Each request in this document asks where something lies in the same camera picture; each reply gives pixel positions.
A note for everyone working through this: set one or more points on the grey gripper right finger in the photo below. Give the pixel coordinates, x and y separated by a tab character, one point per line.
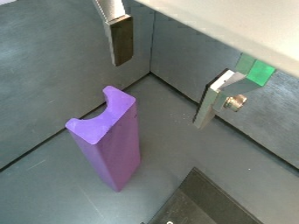
224	91

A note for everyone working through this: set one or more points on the purple arch block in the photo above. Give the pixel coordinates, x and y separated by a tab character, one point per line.
108	138

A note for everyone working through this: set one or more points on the black arch holder stand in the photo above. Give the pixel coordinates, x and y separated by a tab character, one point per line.
199	202

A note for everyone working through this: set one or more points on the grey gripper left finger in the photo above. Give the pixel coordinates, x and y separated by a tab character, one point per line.
119	29

